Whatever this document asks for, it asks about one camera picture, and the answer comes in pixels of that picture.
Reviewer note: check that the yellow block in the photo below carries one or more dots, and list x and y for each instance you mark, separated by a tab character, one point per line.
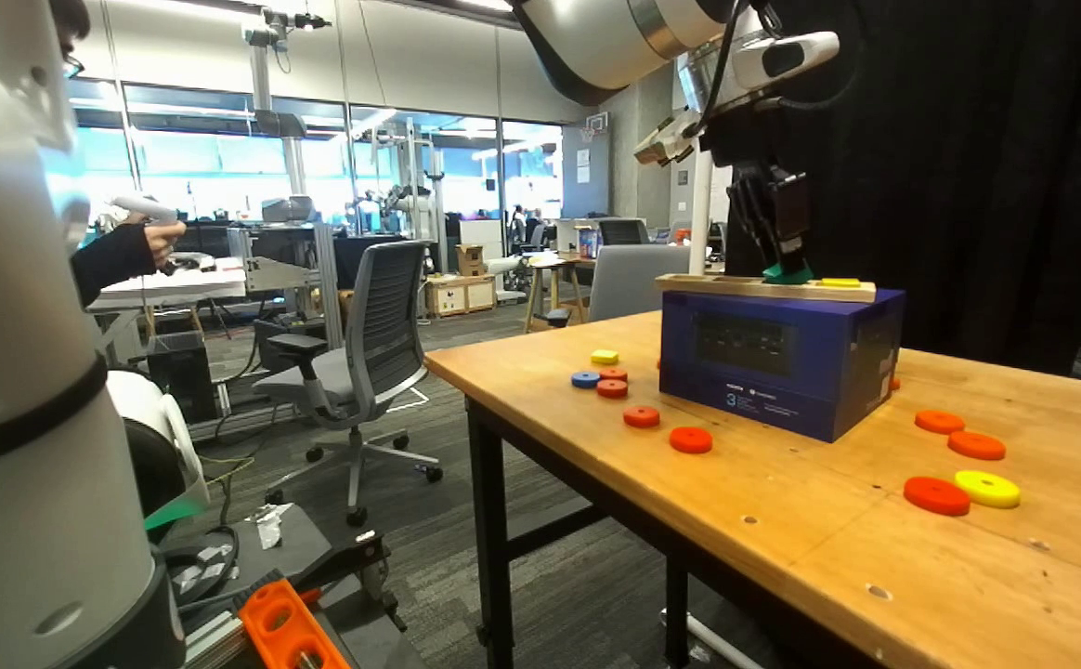
837	284

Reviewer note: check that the purple cardboard box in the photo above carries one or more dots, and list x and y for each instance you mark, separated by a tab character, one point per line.
775	366

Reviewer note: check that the white office desk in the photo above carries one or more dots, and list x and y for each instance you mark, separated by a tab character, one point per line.
178	284

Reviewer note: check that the plain gray office chair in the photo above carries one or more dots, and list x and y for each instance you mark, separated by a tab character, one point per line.
637	282

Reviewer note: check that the black table frame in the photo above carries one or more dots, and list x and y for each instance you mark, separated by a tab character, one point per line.
487	532

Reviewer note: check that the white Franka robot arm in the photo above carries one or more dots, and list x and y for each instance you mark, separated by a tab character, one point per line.
32	409

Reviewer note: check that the white pipe frame post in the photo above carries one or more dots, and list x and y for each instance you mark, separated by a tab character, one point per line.
699	211

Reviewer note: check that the orange disc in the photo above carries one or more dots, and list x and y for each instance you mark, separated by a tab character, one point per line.
980	443
941	422

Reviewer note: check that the gray mesh office chair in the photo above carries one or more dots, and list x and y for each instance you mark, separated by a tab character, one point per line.
375	320

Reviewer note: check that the green block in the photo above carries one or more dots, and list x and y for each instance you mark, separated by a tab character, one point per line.
786	273

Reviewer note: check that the black sleeved forearm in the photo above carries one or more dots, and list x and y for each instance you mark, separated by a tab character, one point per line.
112	262

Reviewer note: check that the red disc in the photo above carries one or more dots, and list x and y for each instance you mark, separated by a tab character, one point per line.
690	440
642	418
935	496
613	389

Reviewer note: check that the cardboard storage box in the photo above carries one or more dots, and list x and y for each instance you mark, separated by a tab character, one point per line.
457	296

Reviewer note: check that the person hand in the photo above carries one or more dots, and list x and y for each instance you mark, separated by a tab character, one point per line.
166	244

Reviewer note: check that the black curtain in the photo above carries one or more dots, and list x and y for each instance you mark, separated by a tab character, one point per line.
971	161

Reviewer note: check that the wooden board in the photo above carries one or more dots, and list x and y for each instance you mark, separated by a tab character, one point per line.
712	288

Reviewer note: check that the yellow disc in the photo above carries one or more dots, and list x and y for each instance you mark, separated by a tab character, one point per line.
608	358
986	489

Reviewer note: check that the blue disc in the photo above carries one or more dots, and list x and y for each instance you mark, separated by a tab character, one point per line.
585	381

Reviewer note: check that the orange plastic tool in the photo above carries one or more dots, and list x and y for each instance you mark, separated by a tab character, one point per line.
291	625

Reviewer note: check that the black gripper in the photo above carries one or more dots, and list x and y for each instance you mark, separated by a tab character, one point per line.
762	134

